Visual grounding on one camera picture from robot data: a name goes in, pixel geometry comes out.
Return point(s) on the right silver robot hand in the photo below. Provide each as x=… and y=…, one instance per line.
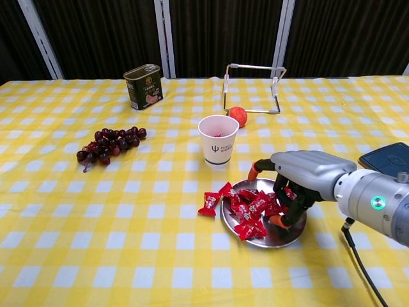
x=313, y=169

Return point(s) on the black pleated curtain panel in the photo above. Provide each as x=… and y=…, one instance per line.
x=223, y=32
x=102, y=32
x=12, y=38
x=351, y=32

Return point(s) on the red apple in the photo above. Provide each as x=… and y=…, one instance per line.
x=239, y=115

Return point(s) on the green rectangular tin can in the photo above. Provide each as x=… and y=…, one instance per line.
x=143, y=92

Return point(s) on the dark blue flat case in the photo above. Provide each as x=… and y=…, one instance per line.
x=390, y=158

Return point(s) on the white metal frame post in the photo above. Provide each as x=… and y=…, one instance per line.
x=406, y=69
x=41, y=38
x=165, y=38
x=284, y=38

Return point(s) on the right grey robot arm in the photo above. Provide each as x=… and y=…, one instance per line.
x=377, y=204

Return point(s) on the round steel plate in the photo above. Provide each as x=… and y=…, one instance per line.
x=271, y=240

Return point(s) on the dark red grape bunch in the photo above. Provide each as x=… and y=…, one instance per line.
x=108, y=142

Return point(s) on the white paper cup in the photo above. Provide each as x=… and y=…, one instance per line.
x=218, y=153

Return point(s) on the yellow white checked tablecloth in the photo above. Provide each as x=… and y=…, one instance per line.
x=128, y=240

